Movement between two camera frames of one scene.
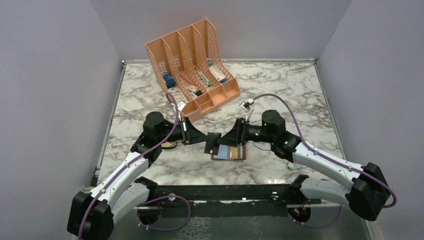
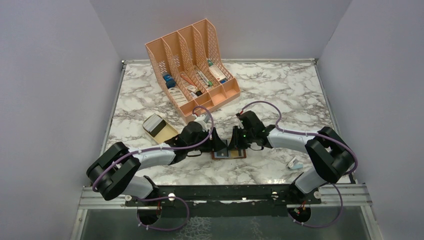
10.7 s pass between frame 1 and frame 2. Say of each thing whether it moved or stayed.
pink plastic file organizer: stayed
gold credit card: stayed
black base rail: stayed
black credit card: moved
